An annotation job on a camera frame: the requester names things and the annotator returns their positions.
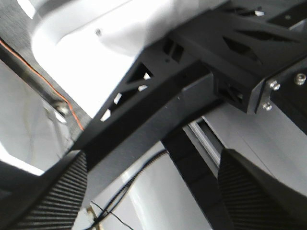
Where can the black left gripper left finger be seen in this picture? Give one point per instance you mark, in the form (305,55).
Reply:
(51,201)

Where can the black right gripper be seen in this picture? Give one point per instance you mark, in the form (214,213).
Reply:
(243,43)

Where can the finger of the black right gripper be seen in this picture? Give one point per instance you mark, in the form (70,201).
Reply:
(153,99)

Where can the aluminium frame rail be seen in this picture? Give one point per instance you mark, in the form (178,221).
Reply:
(205,142)

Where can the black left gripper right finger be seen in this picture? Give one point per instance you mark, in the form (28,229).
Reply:
(254,200)

